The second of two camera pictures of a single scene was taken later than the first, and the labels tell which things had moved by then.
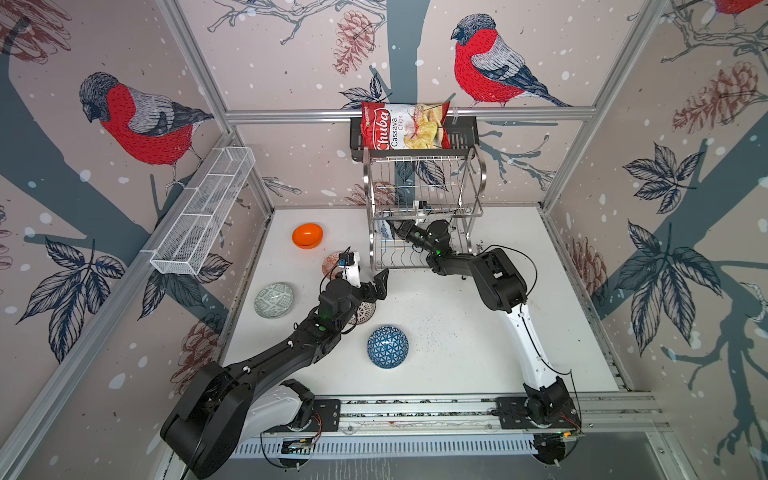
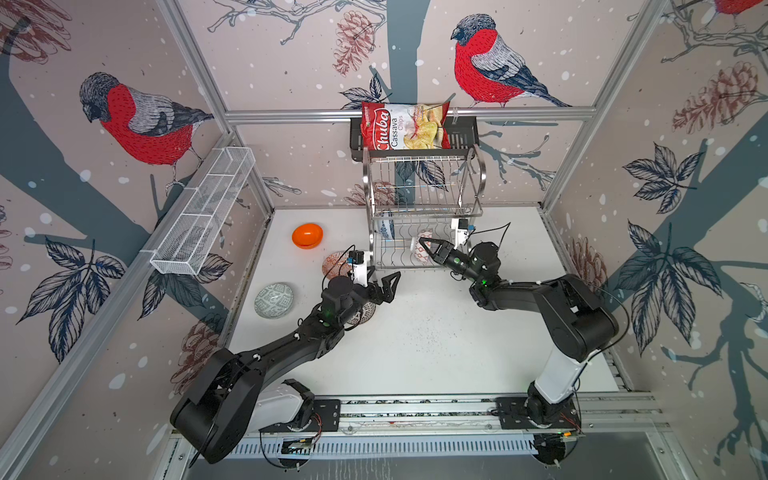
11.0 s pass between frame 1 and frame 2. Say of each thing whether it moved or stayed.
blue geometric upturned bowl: moved
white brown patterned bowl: stayed
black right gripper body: moved
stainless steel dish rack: stayed
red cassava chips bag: stayed
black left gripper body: stayed
